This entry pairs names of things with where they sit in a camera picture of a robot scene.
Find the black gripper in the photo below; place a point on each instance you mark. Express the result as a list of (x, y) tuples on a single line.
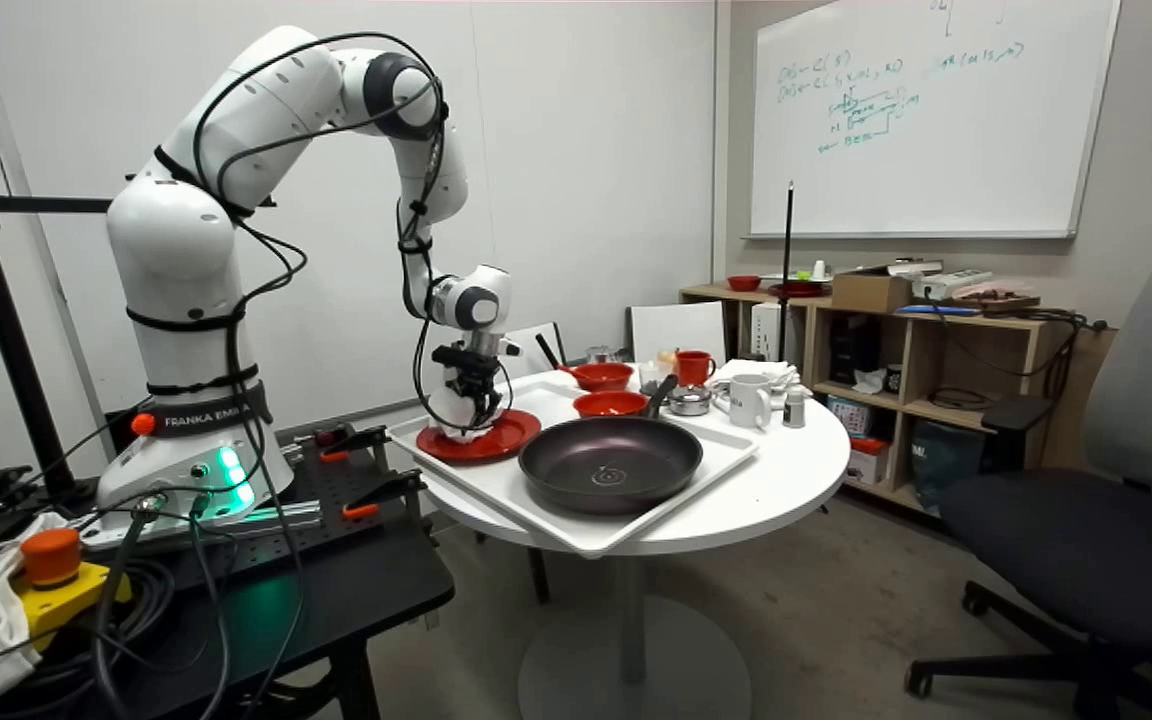
[(472, 369)]

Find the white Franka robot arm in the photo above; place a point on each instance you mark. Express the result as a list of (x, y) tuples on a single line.
[(177, 253)]

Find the red plate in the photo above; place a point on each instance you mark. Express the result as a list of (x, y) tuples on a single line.
[(519, 433)]

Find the white panel with black mark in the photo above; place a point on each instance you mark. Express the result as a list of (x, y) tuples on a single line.
[(530, 348)]

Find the black orange clamp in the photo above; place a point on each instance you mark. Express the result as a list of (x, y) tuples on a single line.
[(377, 500), (348, 442)]

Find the red bowl with food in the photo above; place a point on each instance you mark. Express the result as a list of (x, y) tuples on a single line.
[(601, 376)]

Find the empty red bowl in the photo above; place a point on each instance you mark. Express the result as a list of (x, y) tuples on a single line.
[(609, 405)]

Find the black frying pan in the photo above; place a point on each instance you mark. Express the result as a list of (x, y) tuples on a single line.
[(609, 466)]

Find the small metal pot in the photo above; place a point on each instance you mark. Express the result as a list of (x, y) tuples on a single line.
[(689, 400)]

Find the white flat panel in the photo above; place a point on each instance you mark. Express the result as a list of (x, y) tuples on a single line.
[(679, 334)]

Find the red cup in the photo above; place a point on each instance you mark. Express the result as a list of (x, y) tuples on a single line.
[(695, 369)]

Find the black perforated work table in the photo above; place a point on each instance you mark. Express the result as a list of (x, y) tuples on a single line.
[(337, 584)]

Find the white tray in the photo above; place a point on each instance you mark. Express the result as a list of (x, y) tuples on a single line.
[(727, 461)]

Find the white mug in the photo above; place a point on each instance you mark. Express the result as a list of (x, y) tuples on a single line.
[(751, 400)]

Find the white napkin stack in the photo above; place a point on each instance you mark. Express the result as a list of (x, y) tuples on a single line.
[(760, 375)]

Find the small red shelf bowl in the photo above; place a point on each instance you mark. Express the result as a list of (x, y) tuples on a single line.
[(744, 284)]

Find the small silver can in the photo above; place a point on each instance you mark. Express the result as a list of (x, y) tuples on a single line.
[(796, 405)]

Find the dark red dish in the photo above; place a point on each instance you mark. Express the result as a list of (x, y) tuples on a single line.
[(803, 289)]

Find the thin black stick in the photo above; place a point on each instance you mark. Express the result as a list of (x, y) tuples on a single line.
[(791, 253)]

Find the small cardboard box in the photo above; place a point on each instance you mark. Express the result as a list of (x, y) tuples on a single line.
[(870, 292)]

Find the orange yellow emergency stop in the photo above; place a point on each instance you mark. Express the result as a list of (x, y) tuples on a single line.
[(55, 559)]

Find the dark blue storage bin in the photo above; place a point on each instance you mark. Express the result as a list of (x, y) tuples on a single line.
[(945, 466)]

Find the wooden shelf unit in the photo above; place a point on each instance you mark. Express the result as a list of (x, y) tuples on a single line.
[(976, 323)]

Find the whiteboard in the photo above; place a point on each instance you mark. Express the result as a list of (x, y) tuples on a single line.
[(950, 147)]

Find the grey office chair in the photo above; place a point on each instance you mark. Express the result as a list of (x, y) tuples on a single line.
[(1099, 544)]

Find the white table pedestal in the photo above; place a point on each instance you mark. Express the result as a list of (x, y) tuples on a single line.
[(631, 666)]

